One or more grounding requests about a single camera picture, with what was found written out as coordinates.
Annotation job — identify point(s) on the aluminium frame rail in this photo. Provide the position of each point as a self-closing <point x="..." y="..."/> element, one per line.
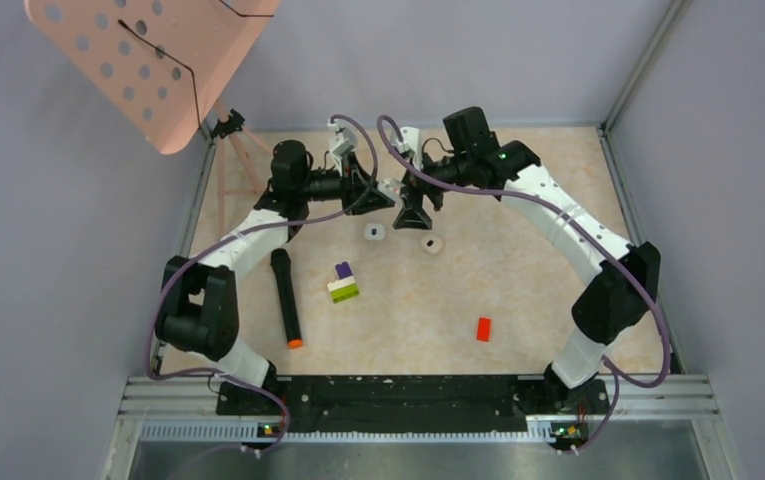
<point x="184" y="409"/>

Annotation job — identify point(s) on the pink perforated music stand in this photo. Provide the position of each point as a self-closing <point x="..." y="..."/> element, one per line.
<point x="163" y="64"/>

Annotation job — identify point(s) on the beige earbud case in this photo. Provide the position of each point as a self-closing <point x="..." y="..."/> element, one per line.
<point x="431" y="244"/>

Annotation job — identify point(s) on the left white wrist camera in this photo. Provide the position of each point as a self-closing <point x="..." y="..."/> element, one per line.
<point x="341" y="143"/>

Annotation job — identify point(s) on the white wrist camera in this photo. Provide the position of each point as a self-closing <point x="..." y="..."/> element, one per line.
<point x="341" y="143"/>
<point x="408" y="142"/>

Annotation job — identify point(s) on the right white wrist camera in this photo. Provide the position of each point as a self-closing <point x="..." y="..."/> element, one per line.
<point x="408" y="142"/>

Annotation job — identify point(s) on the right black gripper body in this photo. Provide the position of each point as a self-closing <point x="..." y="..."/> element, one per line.
<point x="426" y="182"/>

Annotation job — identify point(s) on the black marker orange cap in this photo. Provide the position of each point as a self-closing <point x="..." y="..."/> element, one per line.
<point x="281" y="266"/>

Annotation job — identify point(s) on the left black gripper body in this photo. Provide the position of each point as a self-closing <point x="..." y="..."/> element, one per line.
<point x="350" y="196"/>

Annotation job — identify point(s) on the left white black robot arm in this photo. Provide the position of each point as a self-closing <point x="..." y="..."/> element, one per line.
<point x="198" y="310"/>

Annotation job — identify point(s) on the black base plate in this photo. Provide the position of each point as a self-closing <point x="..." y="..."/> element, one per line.
<point x="412" y="403"/>

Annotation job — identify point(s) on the white earbud case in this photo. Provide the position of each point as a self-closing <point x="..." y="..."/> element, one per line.
<point x="374" y="232"/>
<point x="391" y="187"/>

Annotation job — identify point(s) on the red toy brick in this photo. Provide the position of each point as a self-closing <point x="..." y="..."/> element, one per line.
<point x="484" y="328"/>

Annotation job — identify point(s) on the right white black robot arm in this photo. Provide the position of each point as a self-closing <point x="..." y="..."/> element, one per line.
<point x="620" y="279"/>

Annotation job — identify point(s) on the purple white green block stack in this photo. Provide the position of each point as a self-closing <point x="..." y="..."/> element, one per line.
<point x="344" y="287"/>

